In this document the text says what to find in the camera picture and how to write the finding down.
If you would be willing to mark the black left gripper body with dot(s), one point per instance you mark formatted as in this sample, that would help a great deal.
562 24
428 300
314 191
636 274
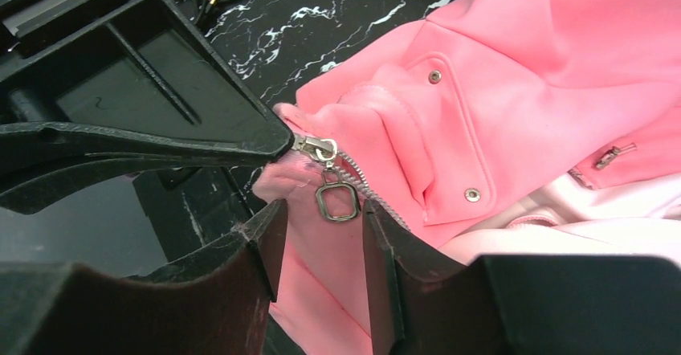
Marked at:
48 1

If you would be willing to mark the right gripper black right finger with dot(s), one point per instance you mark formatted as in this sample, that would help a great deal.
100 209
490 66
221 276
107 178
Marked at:
422 302

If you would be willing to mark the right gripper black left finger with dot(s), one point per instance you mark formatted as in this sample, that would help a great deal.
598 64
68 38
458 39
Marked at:
214 300

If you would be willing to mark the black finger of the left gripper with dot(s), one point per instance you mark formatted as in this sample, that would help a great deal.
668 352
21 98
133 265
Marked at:
137 83
31 182

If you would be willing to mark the pink zip-up jacket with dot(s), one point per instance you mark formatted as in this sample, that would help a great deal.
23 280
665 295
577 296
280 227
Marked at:
503 127

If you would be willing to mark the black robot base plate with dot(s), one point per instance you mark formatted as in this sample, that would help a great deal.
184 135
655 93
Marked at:
191 207

